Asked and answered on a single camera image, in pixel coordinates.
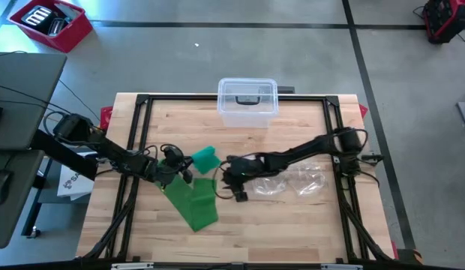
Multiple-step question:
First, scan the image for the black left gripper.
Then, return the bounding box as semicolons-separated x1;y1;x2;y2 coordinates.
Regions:
156;144;197;188

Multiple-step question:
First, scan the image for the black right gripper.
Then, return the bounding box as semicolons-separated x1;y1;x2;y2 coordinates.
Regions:
222;155;266;204

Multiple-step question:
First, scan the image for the teal bandage roll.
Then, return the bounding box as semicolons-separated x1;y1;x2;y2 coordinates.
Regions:
190;145;222;176

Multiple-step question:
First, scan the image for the clear plastic bag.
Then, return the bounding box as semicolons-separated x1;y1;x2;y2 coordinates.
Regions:
250;173;288;197
287;161;329;198

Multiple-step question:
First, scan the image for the light green bandage strip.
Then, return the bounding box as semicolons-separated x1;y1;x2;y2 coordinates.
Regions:
156;160;220;233

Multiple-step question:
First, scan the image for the white printed cardboard box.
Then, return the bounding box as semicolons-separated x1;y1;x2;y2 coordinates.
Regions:
55;151;99;202

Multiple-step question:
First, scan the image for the black desk leg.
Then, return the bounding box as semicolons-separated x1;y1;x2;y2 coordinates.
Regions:
21;157;54;239

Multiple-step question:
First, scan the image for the red plastic crate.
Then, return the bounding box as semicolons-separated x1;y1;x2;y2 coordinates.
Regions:
8;0;94;54

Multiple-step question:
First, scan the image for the grey desk top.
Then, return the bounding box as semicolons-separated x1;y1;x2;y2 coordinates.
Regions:
0;51;68;151
0;148;46;250

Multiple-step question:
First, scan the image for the small black silver device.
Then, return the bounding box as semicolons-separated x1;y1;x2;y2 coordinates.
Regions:
47;17;70;38

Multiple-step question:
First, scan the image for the black computer mouse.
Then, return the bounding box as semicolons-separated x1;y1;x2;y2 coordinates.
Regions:
0;169;13;207

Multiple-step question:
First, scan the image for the black white striped device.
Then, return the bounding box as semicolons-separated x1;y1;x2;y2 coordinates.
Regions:
20;4;56;30

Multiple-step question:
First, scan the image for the red and black equipment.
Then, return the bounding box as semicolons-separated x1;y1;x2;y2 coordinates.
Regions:
421;0;465;45

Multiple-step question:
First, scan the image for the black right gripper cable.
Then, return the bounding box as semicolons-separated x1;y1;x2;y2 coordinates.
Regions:
212;151;271;200

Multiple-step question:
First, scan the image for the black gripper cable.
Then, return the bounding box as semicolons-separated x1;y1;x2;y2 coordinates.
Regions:
140;143;188;162
212;151;271;200

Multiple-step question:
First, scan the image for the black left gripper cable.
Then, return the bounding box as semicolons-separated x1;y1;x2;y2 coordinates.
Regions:
140;143;188;162

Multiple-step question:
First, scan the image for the silver bracket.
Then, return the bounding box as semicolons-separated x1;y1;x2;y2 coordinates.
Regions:
110;262;155;270
320;263;365;270

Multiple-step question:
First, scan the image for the black desk cable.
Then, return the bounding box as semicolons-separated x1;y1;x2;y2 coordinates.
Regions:
0;82;74;116
58;78;102;122

